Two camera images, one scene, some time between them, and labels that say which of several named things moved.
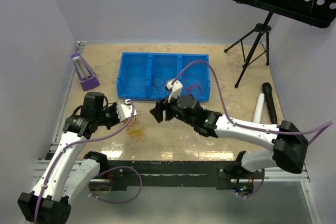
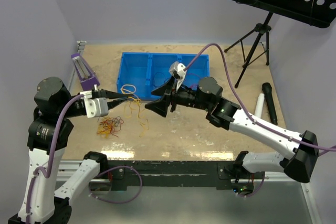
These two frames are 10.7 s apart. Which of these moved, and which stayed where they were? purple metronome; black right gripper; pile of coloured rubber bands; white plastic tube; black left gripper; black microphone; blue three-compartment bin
Moved: black right gripper; black left gripper; pile of coloured rubber bands
Stayed: purple metronome; black microphone; blue three-compartment bin; white plastic tube
